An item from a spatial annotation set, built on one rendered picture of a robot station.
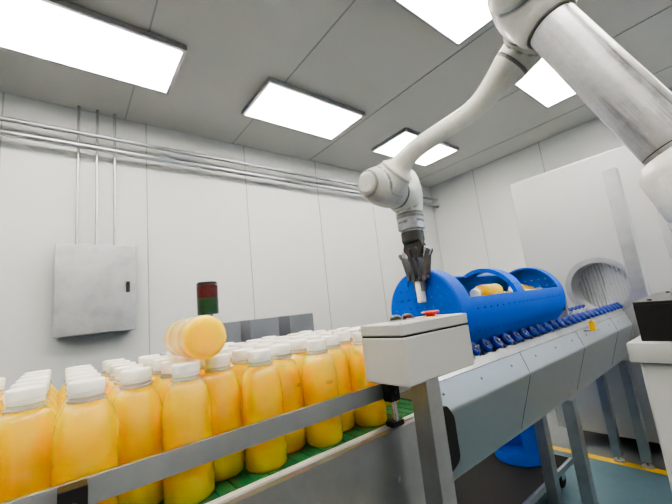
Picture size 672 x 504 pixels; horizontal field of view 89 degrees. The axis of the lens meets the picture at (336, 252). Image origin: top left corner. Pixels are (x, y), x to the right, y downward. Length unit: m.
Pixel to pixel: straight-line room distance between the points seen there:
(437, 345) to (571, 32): 0.69
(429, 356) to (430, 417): 0.11
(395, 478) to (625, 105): 0.82
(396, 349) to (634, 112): 0.62
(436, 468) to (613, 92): 0.77
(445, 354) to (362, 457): 0.23
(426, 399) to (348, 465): 0.17
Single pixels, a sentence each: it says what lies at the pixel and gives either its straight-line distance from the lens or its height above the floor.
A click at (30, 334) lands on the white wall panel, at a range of 3.96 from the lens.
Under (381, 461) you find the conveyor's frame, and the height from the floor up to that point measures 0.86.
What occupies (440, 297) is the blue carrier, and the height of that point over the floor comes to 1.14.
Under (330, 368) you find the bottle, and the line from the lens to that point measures 0.66.
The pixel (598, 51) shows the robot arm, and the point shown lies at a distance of 0.93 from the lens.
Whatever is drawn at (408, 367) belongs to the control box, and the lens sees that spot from 0.59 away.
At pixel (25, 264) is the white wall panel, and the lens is 4.02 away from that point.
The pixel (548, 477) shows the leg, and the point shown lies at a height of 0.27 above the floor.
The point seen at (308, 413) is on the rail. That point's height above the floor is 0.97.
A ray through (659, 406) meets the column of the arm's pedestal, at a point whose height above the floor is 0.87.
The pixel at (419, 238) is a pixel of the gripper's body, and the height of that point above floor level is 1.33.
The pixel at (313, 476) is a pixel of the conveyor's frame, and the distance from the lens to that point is 0.63.
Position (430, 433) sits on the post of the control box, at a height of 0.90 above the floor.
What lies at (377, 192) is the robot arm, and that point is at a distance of 0.99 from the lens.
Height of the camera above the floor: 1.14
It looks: 9 degrees up
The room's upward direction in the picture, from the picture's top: 6 degrees counter-clockwise
